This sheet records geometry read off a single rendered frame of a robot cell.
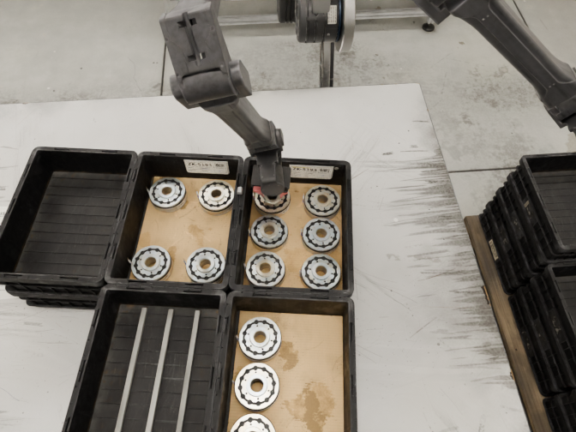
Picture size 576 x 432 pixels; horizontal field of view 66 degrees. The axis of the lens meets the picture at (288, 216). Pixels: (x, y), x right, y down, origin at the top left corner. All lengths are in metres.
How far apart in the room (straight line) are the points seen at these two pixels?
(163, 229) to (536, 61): 0.96
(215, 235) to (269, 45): 2.00
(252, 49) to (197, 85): 2.37
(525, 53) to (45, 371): 1.31
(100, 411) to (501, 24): 1.10
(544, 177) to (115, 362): 1.67
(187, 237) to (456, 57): 2.35
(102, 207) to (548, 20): 3.16
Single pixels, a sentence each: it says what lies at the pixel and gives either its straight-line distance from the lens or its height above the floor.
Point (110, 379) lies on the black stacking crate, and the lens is 1.19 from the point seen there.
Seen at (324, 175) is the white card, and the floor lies 0.88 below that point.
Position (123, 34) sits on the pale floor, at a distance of 3.32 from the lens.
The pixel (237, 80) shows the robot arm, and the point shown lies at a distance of 0.69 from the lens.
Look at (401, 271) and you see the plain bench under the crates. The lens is 1.39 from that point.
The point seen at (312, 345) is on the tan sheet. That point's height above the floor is 0.83.
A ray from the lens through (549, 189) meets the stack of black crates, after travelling 2.02.
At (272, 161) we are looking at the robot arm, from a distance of 1.06.
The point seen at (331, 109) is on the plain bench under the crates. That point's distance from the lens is 1.71.
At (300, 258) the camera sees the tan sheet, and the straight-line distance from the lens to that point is 1.22.
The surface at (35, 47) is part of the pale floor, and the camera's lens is 3.43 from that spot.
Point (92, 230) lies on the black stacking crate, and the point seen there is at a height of 0.83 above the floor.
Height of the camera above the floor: 1.93
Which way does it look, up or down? 60 degrees down
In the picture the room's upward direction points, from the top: 1 degrees clockwise
